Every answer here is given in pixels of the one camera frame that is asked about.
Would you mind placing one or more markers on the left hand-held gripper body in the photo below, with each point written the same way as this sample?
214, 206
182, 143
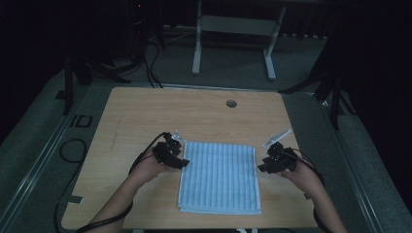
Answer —
163, 152

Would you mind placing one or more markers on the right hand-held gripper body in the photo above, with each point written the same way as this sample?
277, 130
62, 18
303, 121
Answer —
281, 157

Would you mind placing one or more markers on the light blue striped towel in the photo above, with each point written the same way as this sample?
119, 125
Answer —
220, 178

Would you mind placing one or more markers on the person's left hand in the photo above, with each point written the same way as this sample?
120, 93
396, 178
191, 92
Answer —
147, 168

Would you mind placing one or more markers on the person's right hand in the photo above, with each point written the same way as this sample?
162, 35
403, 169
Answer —
299, 179

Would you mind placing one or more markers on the black metal stand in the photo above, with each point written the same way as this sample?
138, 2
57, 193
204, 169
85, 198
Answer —
68, 84
335, 93

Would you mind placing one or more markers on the grey tape strip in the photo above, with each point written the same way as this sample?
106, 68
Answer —
75, 199

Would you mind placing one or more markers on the white desk frame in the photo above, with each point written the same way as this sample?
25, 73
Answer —
238, 26

